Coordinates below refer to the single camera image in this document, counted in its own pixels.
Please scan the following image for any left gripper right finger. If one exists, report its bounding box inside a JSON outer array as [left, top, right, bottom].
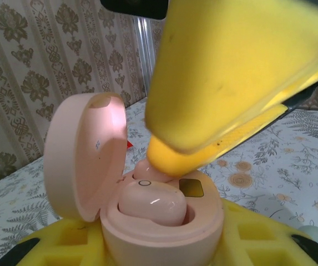
[[216, 198, 318, 266]]

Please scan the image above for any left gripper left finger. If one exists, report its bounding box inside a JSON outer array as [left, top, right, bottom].
[[0, 217, 109, 266]]

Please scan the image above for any pink earbud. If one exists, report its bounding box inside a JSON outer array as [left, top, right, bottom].
[[133, 160, 180, 184], [118, 179, 189, 227]]

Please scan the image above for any pink earbud charging case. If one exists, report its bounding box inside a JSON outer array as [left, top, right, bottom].
[[43, 93, 224, 266]]

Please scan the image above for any floral patterned tablecloth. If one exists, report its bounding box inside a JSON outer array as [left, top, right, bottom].
[[0, 99, 318, 266]]

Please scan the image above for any aluminium frame post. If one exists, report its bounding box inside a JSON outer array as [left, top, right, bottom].
[[135, 16, 159, 102]]

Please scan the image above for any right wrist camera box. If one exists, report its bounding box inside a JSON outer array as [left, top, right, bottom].
[[100, 0, 168, 21]]

